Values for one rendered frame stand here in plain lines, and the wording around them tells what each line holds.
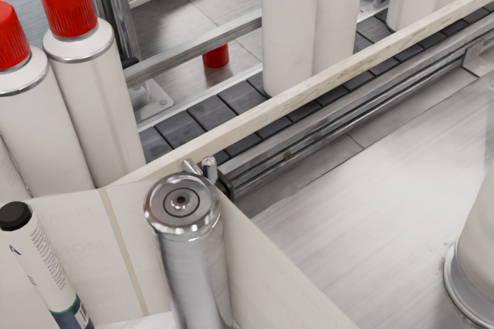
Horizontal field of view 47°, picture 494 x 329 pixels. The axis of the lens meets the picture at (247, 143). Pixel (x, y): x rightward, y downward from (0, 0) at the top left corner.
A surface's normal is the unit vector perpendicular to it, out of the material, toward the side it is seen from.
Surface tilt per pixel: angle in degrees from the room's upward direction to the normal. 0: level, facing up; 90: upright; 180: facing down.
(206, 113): 0
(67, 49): 42
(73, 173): 90
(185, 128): 0
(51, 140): 90
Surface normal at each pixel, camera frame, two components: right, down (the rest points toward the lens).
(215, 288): 0.64, 0.55
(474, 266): -0.92, 0.33
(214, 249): 0.81, 0.41
